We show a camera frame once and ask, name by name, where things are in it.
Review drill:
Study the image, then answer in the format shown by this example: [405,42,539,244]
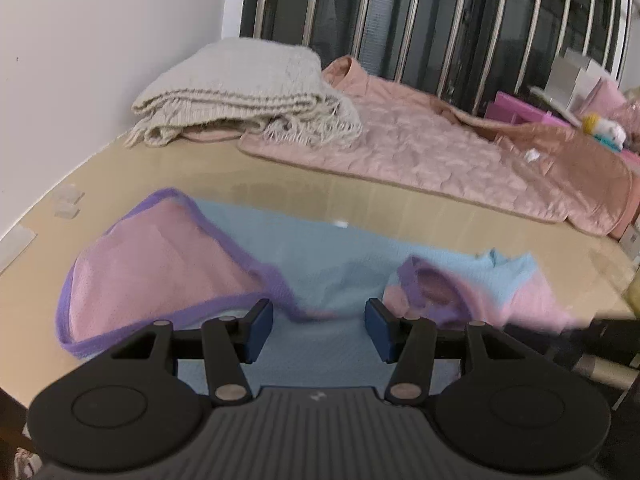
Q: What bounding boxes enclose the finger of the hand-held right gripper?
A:
[546,315,640,361]

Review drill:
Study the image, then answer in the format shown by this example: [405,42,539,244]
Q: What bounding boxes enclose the white cardboard boxes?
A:
[529,49,617,112]

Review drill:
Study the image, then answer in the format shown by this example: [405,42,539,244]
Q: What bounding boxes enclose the metal window railing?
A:
[239,0,640,117]

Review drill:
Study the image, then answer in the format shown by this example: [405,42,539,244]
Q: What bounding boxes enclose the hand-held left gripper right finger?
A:
[365,298,530,407]

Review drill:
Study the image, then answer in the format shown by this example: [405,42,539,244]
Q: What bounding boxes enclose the pink cushion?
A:
[589,80,635,123]

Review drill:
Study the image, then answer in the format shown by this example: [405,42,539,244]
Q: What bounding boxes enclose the pink blue purple-trimmed garment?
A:
[55,187,576,396]

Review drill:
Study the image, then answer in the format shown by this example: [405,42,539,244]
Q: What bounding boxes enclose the pink box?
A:
[484,91,581,128]

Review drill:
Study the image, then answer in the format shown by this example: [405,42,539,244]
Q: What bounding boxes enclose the clear tape piece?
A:
[0,225,39,273]
[52,185,85,220]

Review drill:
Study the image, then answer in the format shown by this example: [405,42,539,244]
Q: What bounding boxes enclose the pink quilted blanket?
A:
[239,56,635,237]

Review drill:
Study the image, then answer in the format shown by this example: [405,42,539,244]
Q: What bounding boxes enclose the yellow white plush toy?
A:
[581,112,629,152]

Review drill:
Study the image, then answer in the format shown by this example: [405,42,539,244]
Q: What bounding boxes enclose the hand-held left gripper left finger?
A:
[111,298,275,407]

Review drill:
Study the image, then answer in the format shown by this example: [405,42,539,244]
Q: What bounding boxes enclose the cream knitted fringed blanket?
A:
[122,37,365,150]

